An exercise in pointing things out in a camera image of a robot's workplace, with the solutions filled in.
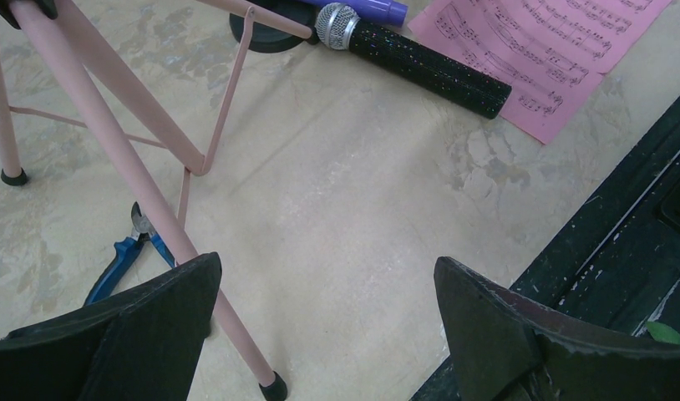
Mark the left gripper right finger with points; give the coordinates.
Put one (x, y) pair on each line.
(505, 346)

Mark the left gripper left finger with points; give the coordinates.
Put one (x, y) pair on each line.
(140, 344)

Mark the pink music stand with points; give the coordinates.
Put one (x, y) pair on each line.
(70, 44)

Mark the pink sheet music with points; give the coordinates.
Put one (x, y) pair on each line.
(552, 53)

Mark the black round-base mic stand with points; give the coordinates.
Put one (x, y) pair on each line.
(265, 39)

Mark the purple microphone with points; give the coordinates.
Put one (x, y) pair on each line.
(383, 12)

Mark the silver condenser microphone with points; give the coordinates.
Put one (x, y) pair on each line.
(339, 27)

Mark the blue-handled pliers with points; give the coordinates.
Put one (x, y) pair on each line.
(126, 253)

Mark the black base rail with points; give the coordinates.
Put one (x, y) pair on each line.
(616, 262)

